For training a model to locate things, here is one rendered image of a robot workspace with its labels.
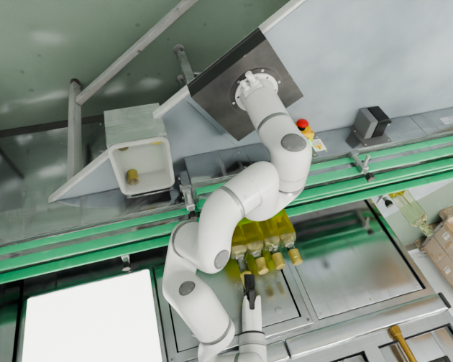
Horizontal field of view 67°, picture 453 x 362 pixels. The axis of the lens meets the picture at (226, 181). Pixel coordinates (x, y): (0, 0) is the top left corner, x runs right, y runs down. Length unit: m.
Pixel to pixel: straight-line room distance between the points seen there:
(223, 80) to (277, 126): 0.22
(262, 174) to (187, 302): 0.31
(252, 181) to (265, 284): 0.59
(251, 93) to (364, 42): 0.41
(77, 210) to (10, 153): 0.72
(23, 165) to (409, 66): 1.62
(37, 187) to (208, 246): 1.14
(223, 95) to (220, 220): 0.43
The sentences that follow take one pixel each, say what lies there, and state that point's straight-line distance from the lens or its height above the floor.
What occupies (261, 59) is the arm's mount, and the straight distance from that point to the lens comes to 0.97.
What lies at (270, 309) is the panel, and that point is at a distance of 1.22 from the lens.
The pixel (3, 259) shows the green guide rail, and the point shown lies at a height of 0.93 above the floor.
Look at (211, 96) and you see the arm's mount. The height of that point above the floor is 0.81.
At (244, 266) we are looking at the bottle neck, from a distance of 1.12.
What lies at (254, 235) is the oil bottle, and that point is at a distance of 1.16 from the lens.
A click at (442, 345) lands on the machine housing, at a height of 1.48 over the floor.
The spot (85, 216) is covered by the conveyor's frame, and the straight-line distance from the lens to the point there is 1.23.
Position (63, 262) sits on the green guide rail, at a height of 0.94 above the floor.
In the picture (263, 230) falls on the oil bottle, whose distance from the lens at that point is 1.17.
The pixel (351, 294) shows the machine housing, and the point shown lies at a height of 1.26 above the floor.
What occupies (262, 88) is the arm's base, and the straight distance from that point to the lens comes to 0.96.
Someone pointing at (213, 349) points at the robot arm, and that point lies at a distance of 0.83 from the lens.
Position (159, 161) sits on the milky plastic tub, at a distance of 1.17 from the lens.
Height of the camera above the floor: 1.59
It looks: 38 degrees down
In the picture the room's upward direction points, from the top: 160 degrees clockwise
